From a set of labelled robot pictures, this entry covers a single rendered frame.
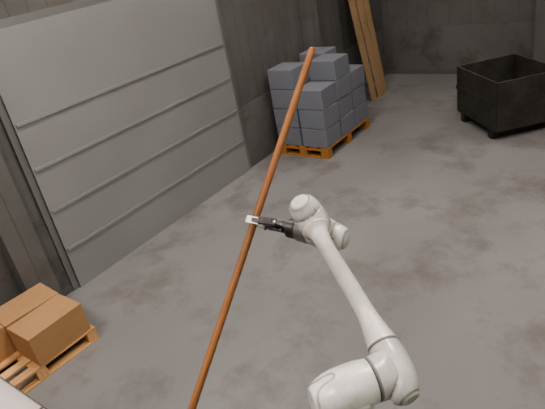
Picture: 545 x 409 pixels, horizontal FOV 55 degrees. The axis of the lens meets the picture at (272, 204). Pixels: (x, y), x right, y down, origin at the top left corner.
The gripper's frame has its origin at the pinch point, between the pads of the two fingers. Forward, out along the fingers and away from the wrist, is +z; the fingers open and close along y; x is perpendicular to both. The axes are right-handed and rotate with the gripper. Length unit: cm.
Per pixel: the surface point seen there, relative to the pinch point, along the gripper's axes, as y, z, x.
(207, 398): 172, 119, -101
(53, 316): 128, 267, -86
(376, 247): 322, 87, 71
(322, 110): 390, 245, 259
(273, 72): 349, 316, 294
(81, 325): 152, 260, -86
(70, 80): 100, 345, 127
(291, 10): 374, 344, 417
